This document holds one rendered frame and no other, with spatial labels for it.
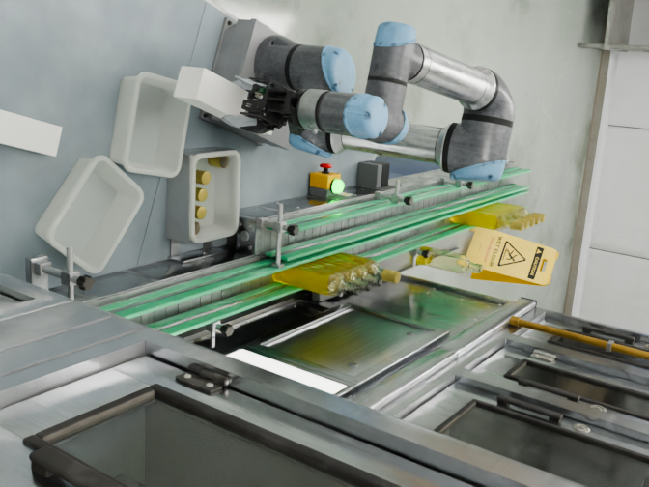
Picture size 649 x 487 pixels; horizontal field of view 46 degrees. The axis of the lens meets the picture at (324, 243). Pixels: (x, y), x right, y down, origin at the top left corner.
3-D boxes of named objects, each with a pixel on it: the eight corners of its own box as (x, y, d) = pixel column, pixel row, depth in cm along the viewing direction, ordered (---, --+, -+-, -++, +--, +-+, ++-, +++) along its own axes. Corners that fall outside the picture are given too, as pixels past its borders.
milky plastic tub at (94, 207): (18, 232, 159) (43, 240, 155) (74, 145, 167) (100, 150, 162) (72, 271, 173) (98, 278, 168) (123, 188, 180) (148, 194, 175)
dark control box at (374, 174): (354, 185, 261) (376, 188, 257) (356, 161, 259) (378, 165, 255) (368, 182, 268) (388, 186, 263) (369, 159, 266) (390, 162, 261)
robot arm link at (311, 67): (321, 49, 197) (365, 53, 189) (311, 101, 198) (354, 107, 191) (293, 39, 187) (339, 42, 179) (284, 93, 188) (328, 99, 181)
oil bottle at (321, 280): (271, 280, 211) (335, 299, 199) (272, 261, 210) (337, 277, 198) (284, 276, 216) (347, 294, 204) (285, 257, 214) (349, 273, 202)
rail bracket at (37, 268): (8, 312, 156) (78, 341, 143) (5, 232, 151) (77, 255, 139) (29, 306, 159) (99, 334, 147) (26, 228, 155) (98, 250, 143)
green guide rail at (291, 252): (265, 255, 205) (288, 261, 201) (265, 251, 205) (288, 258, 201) (512, 185, 345) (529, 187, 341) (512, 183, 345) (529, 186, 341)
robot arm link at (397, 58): (532, 76, 172) (410, 19, 135) (522, 125, 173) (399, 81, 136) (487, 73, 180) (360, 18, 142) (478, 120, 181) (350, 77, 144)
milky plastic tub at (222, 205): (166, 239, 192) (191, 245, 188) (167, 150, 187) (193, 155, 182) (214, 228, 206) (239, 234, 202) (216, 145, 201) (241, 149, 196)
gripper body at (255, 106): (246, 74, 143) (297, 79, 137) (273, 90, 150) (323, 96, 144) (236, 114, 143) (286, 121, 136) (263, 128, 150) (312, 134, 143)
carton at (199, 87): (182, 65, 146) (204, 68, 142) (257, 104, 166) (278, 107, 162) (173, 96, 146) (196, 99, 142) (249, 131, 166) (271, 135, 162)
